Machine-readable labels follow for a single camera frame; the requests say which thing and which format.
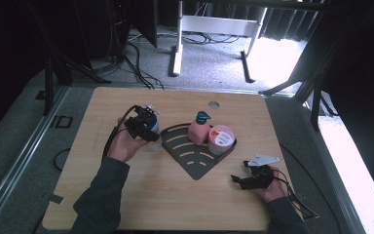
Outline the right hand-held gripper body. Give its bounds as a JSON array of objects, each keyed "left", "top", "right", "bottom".
[{"left": 243, "top": 153, "right": 281, "bottom": 190}]

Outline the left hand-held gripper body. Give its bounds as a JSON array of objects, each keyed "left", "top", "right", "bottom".
[{"left": 124, "top": 113, "right": 154, "bottom": 141}]

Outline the pink round tub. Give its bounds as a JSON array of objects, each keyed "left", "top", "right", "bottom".
[{"left": 207, "top": 124, "right": 237, "bottom": 156}]

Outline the black corner rack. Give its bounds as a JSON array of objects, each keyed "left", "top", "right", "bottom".
[{"left": 160, "top": 122, "right": 238, "bottom": 181}]

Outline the pink pump bottle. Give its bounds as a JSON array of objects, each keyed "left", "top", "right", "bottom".
[{"left": 187, "top": 110, "right": 212, "bottom": 146}]

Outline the person's right hand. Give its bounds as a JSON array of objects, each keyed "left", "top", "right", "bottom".
[{"left": 254, "top": 167, "right": 288, "bottom": 203}]

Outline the person's left hand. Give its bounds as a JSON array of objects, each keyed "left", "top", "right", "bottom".
[{"left": 106, "top": 117, "right": 149, "bottom": 163}]

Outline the dark computer tower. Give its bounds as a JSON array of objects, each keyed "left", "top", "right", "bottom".
[{"left": 87, "top": 0, "right": 131, "bottom": 60}]

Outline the black metal stand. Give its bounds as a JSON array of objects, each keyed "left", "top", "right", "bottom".
[
  {"left": 259, "top": 0, "right": 339, "bottom": 131},
  {"left": 25, "top": 0, "right": 111, "bottom": 116}
]

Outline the grey tape piece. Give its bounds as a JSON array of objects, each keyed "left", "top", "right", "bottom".
[{"left": 42, "top": 193, "right": 64, "bottom": 205}]

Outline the dark curtain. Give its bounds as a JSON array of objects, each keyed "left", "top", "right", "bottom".
[{"left": 266, "top": 6, "right": 316, "bottom": 42}]

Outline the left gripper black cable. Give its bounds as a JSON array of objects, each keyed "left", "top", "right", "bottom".
[{"left": 100, "top": 104, "right": 140, "bottom": 164}]

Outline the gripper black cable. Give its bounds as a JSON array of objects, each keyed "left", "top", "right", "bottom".
[
  {"left": 100, "top": 104, "right": 140, "bottom": 164},
  {"left": 271, "top": 167, "right": 319, "bottom": 220}
]

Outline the black floor cable bundle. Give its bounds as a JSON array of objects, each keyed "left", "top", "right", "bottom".
[{"left": 123, "top": 42, "right": 165, "bottom": 91}]

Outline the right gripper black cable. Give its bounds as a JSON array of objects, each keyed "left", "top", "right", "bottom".
[{"left": 271, "top": 167, "right": 319, "bottom": 220}]

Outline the grey metal floor rail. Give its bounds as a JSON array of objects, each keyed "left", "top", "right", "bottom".
[
  {"left": 0, "top": 86, "right": 69, "bottom": 225},
  {"left": 300, "top": 100, "right": 368, "bottom": 234}
]

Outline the black cable loop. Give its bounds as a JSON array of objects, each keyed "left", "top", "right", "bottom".
[{"left": 53, "top": 147, "right": 72, "bottom": 173}]

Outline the white desk frame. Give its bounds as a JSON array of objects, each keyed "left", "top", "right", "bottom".
[{"left": 168, "top": 0, "right": 269, "bottom": 84}]

